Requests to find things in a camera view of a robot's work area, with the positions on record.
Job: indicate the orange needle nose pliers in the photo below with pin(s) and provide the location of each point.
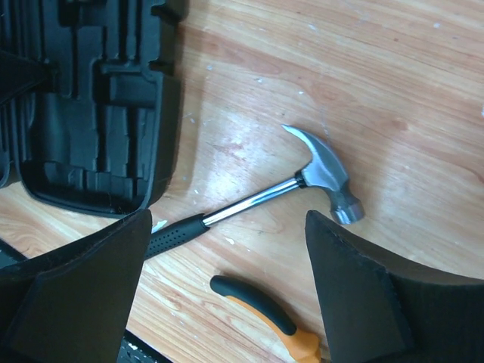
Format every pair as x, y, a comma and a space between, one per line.
303, 346

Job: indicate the claw hammer black grip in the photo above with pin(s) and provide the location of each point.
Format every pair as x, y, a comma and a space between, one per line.
325, 171

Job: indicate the black plastic tool case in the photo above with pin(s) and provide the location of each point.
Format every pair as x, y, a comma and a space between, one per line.
90, 101

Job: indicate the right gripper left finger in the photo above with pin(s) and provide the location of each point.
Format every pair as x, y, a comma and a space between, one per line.
121, 247

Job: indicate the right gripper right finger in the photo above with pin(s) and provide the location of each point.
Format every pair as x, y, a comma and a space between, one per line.
378, 306

